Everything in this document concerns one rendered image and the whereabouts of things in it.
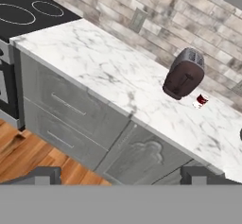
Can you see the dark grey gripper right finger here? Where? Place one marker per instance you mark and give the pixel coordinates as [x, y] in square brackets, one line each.
[197, 174]

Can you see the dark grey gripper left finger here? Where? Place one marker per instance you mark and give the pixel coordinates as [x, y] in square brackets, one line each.
[44, 175]

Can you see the red and white yogurt cup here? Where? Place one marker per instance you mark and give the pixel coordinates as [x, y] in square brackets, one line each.
[200, 100]

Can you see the grey cupboard door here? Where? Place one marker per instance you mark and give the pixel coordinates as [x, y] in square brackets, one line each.
[176, 175]
[141, 155]

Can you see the grey drawer front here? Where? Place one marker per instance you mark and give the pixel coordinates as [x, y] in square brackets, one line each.
[60, 134]
[67, 100]

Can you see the silver oven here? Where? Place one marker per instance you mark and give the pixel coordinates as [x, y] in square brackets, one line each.
[8, 86]

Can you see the brown and grey toaster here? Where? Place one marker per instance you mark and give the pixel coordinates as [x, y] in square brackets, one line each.
[184, 75]

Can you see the black glass hob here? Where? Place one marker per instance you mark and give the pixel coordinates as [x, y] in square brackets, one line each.
[23, 8]

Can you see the grey wall socket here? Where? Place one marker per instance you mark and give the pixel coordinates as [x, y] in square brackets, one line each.
[138, 20]

